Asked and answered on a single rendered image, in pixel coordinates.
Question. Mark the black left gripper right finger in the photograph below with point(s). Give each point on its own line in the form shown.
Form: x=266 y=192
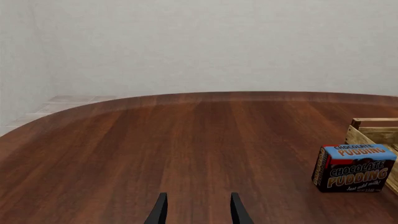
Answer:
x=238 y=213

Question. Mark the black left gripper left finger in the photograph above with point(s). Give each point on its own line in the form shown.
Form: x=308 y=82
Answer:
x=159 y=213

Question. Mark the wooden slat tray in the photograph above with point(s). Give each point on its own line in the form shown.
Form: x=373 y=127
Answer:
x=370 y=134

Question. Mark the chocolate pudding box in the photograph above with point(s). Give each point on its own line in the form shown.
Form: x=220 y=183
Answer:
x=354 y=170

